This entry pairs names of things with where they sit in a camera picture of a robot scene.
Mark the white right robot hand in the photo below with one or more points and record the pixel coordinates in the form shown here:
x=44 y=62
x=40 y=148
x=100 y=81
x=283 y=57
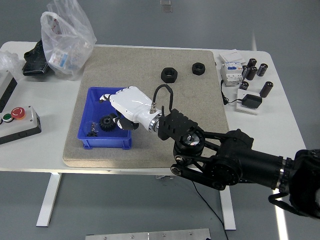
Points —
x=132 y=105

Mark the black cylindrical capacitor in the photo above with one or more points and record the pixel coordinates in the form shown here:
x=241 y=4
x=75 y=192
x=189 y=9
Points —
x=243 y=85
x=262 y=69
x=252 y=62
x=266 y=88
x=252 y=73
x=245 y=71

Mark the silver metal plate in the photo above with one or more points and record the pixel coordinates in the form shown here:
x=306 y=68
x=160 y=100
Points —
x=150 y=235

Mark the grey-brown foam mat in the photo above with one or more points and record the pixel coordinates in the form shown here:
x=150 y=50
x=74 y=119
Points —
x=150 y=60

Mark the clear plastic bag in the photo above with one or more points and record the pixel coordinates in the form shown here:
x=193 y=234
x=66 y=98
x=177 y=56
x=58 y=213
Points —
x=67 y=37

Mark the white foam block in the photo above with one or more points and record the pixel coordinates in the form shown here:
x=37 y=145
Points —
x=243 y=110

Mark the flat white card box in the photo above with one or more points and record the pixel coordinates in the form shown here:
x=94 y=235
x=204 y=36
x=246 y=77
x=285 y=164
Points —
x=231 y=57

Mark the crumpled clear plastic wrap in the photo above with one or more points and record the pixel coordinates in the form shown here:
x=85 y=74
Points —
x=10 y=62

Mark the large black gear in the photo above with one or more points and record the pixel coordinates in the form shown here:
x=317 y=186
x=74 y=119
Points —
x=107 y=123

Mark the black foam case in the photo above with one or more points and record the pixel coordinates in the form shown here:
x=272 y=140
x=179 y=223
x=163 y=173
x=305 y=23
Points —
x=35 y=60

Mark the white circuit breaker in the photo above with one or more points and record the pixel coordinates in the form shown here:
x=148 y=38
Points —
x=231 y=73

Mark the white table leg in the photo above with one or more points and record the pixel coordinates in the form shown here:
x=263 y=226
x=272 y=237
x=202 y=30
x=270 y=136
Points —
x=50 y=200
x=228 y=212

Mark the large black hex nut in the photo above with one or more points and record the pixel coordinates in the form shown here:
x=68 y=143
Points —
x=169 y=75

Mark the small white blue carton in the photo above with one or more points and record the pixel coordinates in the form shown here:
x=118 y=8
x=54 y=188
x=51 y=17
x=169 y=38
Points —
x=58 y=58

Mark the grey button control box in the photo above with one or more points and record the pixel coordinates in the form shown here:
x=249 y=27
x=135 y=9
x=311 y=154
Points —
x=20 y=127

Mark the metal under-table bracket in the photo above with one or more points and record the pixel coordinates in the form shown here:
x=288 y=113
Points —
x=163 y=177

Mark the metal floor socket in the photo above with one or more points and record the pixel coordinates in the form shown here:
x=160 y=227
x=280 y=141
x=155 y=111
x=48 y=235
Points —
x=166 y=7

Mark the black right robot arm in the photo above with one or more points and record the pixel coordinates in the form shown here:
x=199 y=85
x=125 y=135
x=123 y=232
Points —
x=237 y=160

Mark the black power adapter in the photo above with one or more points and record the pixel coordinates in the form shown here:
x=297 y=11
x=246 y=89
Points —
x=252 y=101

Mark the small metal part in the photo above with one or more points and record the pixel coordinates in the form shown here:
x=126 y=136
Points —
x=93 y=125

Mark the blue plastic box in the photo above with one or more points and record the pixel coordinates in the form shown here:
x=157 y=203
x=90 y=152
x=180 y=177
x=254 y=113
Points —
x=105 y=141

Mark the small black hex nut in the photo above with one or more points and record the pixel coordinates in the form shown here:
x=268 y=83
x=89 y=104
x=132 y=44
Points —
x=198 y=68

